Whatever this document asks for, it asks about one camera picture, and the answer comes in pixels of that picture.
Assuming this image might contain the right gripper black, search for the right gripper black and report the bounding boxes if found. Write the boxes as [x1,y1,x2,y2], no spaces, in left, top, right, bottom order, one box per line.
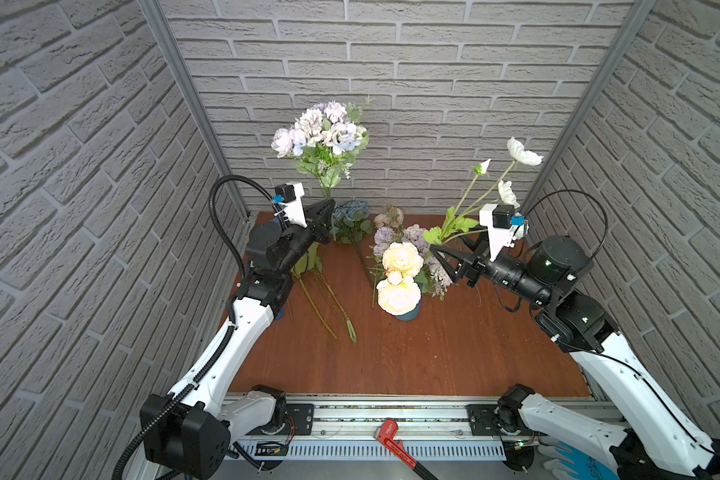
[436,227,554,315]

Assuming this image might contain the dusty blue hydrangea flower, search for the dusty blue hydrangea flower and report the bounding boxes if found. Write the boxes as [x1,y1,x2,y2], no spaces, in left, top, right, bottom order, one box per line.
[331,200,374,285]

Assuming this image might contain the white poppy flower stem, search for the white poppy flower stem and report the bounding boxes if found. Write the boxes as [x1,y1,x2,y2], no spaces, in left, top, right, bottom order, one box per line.
[423,137,544,245]

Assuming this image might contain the lilac white flower bouquet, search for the lilac white flower bouquet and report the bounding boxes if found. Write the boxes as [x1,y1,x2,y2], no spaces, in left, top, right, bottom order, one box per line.
[271,101,370,198]

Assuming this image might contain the peach rose flower stem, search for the peach rose flower stem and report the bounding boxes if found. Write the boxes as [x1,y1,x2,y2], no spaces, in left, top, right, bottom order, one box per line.
[376,242,424,316]

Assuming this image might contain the blue ceramic vase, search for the blue ceramic vase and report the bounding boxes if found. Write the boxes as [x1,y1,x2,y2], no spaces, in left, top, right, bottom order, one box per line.
[396,301,422,321]

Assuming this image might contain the pink white hydrangea bouquet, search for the pink white hydrangea bouquet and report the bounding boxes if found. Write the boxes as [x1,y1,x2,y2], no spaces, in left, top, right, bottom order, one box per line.
[373,224,452,300]

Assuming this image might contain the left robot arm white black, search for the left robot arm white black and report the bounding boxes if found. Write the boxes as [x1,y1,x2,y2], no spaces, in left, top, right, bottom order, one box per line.
[111,174,336,479]

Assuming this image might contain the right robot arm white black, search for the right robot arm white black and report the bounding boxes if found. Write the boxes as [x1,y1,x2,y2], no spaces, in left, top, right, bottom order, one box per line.
[430,235,720,479]

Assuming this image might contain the small pink rose stem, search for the small pink rose stem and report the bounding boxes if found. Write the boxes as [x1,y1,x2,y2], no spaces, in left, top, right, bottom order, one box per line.
[373,205,404,230]

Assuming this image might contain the red pipe wrench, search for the red pipe wrench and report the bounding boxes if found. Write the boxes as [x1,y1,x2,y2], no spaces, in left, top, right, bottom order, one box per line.
[375,418,437,480]

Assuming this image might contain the blue work glove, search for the blue work glove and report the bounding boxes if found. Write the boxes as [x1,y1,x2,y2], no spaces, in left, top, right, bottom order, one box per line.
[551,444,619,480]

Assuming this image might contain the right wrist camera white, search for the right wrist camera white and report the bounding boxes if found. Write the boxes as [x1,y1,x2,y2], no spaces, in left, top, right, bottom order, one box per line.
[479,204,526,262]

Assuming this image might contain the aluminium mounting rail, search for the aluminium mounting rail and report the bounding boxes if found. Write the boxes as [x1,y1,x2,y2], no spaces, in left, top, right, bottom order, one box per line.
[146,392,643,463]

